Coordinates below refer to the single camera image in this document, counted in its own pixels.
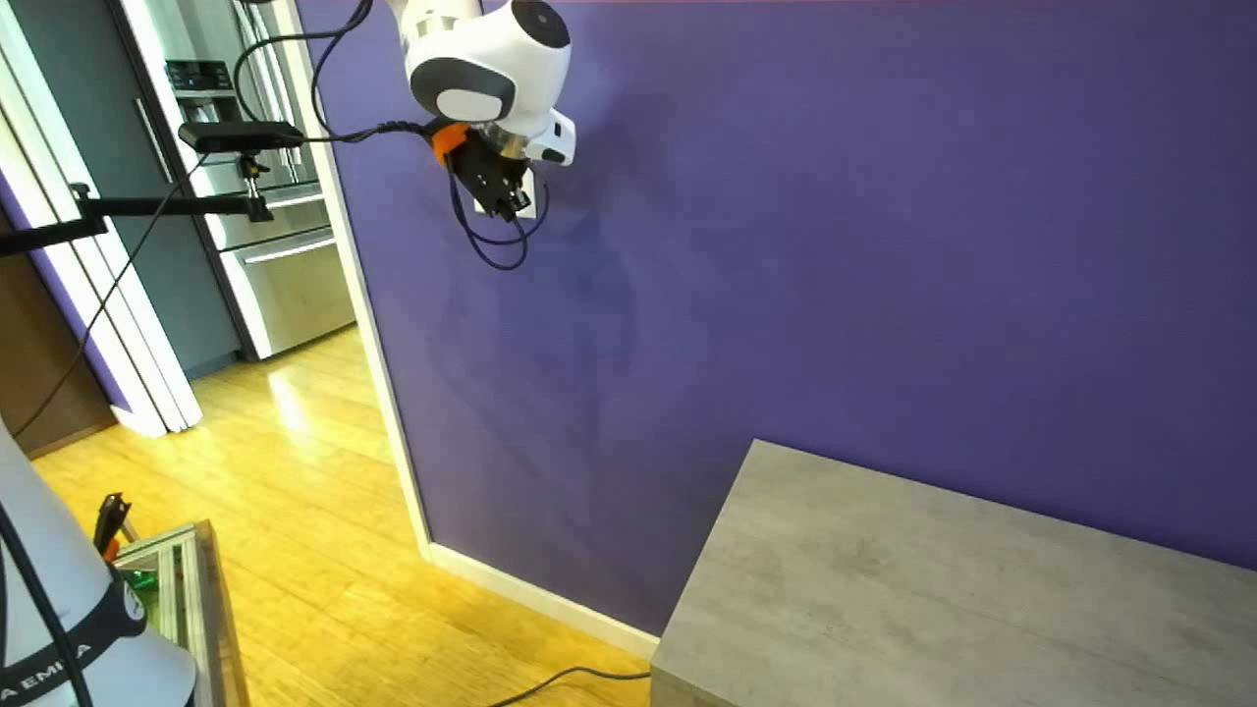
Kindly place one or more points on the black gripper orange band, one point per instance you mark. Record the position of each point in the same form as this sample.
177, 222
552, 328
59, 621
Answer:
463, 151

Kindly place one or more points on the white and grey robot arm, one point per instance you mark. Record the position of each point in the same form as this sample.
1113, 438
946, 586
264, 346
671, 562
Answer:
494, 90

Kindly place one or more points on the stainless steel refrigerator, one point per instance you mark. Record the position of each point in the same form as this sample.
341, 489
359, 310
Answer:
218, 66

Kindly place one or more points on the glass-top side table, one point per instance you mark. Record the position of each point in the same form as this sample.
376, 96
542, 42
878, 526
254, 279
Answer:
186, 598

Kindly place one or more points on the grey cabinet top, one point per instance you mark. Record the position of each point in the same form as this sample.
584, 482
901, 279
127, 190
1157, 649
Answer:
845, 586

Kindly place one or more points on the grey cone-shaped cover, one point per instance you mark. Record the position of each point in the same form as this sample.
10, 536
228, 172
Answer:
71, 634

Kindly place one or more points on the white wall switch plate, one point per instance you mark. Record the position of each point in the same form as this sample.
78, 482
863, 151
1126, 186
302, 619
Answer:
501, 190

